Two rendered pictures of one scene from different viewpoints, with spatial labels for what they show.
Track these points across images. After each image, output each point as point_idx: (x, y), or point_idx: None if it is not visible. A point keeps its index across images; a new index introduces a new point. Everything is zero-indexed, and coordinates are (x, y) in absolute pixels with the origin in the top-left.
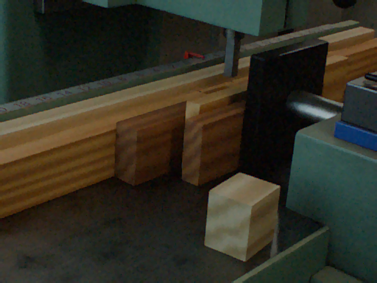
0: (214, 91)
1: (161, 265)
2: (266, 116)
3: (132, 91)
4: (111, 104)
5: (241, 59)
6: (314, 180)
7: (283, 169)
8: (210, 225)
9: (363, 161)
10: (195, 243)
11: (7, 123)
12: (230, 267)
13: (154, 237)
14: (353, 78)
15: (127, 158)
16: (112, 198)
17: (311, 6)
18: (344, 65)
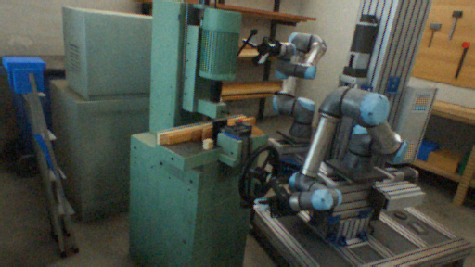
0: None
1: (196, 149)
2: (215, 131)
3: (195, 126)
4: (191, 128)
5: None
6: (220, 140)
7: None
8: (203, 145)
9: (225, 137)
10: (201, 147)
11: (175, 130)
12: (205, 150)
13: (196, 146)
14: None
15: (193, 136)
16: (190, 142)
17: (271, 100)
18: (234, 123)
